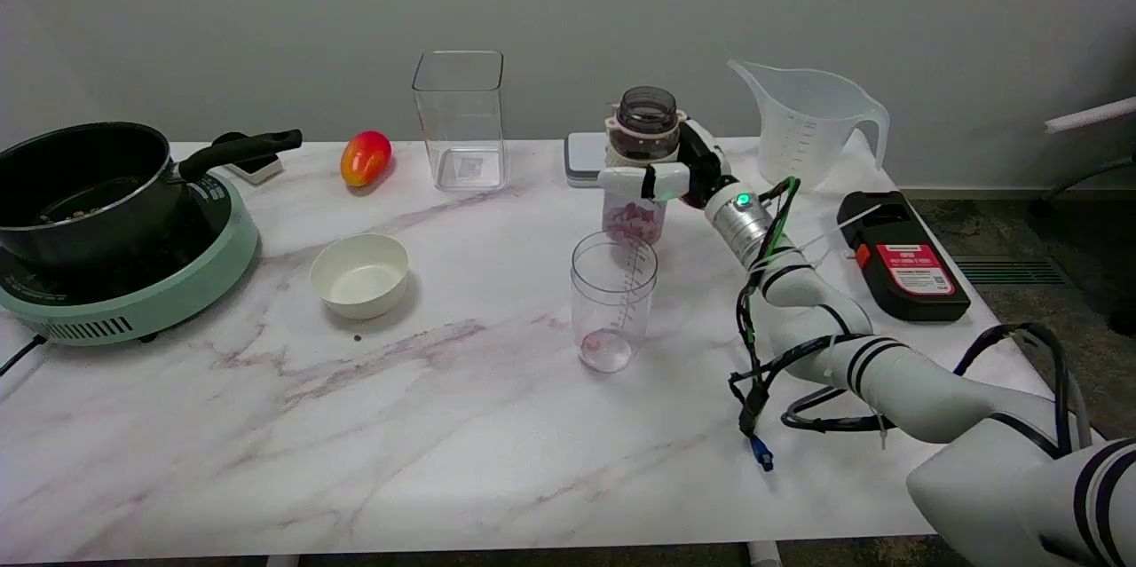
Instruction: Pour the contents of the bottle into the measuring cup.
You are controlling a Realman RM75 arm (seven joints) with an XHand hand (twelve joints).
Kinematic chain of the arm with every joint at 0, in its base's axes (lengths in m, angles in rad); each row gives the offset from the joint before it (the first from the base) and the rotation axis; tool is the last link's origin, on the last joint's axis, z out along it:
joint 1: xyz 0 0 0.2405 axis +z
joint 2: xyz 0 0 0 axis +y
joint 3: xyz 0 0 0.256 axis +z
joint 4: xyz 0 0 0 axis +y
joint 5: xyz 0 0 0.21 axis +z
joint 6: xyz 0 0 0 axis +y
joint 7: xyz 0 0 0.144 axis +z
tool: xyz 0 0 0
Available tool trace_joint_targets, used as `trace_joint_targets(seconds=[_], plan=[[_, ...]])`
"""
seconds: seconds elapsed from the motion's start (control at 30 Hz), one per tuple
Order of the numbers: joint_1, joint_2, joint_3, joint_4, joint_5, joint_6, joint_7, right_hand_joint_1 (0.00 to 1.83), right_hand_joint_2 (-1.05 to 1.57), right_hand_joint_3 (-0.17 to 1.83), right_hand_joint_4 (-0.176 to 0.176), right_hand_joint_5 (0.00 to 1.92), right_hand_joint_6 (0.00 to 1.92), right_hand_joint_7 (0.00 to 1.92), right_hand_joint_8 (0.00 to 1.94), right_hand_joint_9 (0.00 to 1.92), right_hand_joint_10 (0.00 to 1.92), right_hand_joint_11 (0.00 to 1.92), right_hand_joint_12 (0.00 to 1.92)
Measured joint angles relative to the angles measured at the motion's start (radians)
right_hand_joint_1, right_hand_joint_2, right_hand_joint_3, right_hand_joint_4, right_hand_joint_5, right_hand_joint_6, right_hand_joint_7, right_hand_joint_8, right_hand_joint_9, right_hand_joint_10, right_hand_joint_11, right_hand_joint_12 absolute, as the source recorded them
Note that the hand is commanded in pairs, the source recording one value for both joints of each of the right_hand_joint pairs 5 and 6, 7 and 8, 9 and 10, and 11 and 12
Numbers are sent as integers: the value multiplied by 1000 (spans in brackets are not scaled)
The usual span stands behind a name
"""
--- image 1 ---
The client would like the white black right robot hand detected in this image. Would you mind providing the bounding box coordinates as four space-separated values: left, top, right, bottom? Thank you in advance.
596 110 738 211

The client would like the clear bottle with pink candies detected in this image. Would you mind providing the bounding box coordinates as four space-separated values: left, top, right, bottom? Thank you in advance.
603 86 684 247

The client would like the large translucent measuring jug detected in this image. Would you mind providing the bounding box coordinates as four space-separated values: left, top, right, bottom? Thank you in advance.
728 59 890 193

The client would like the tall clear measuring cup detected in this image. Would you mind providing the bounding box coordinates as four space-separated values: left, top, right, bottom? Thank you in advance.
571 231 659 374

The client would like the white grey kitchen scale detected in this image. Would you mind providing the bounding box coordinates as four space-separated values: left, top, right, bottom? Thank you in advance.
564 132 613 189

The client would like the black device with red label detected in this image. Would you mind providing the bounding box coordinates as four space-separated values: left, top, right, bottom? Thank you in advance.
837 191 972 323

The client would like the square clear plastic container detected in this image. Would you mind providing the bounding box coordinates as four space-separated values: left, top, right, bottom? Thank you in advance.
412 51 509 193

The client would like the floor vent grille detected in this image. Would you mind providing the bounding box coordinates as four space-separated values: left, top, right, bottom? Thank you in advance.
951 255 1075 287

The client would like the red yellow mango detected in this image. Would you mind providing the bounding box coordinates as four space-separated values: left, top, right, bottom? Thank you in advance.
340 130 393 188

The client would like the white bowl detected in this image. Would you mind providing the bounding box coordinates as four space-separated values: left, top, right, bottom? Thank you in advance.
310 233 410 320

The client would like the white tube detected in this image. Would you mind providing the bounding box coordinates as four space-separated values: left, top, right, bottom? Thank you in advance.
1045 97 1136 135

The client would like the small white black device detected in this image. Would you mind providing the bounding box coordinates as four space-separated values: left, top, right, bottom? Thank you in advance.
211 132 285 186

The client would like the green induction cooker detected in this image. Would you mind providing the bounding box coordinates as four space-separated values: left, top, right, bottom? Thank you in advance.
0 169 260 347

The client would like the green black cable bundle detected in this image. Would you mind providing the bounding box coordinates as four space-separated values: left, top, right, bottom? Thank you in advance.
728 177 804 473

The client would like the black cable loop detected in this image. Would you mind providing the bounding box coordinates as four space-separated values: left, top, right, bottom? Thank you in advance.
781 323 1079 454

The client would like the black pot with handle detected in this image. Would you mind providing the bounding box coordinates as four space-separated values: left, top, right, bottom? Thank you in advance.
0 122 304 271

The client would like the black cooker power cord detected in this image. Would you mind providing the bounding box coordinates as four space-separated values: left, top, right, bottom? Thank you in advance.
0 335 45 377

